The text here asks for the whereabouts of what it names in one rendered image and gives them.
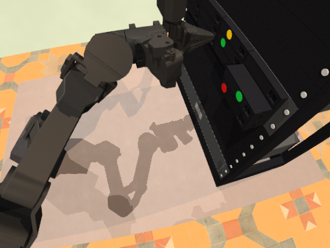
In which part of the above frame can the black server rack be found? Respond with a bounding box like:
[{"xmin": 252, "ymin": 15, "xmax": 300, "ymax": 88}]
[{"xmin": 177, "ymin": 0, "xmax": 330, "ymax": 187}]

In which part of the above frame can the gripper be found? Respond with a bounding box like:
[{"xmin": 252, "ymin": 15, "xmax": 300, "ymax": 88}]
[{"xmin": 124, "ymin": 0, "xmax": 214, "ymax": 68}]

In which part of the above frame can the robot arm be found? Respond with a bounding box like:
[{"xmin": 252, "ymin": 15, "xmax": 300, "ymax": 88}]
[{"xmin": 0, "ymin": 29, "xmax": 184, "ymax": 248}]

